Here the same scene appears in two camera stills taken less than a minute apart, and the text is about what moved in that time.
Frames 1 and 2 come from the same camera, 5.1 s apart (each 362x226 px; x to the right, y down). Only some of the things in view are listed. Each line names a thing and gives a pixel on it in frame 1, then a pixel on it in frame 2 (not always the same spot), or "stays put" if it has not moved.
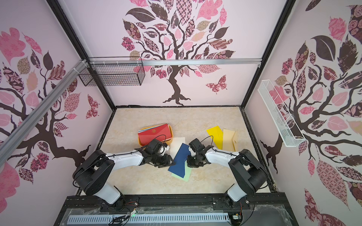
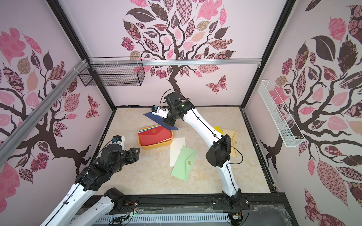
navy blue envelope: (178, 168) to (159, 120)
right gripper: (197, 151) to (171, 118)
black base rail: (268, 209) stays put
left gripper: (166, 161) to (131, 155)
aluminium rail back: (175, 62) stays put
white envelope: (175, 146) stays put
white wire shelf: (288, 127) stays put
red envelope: (162, 132) stays put
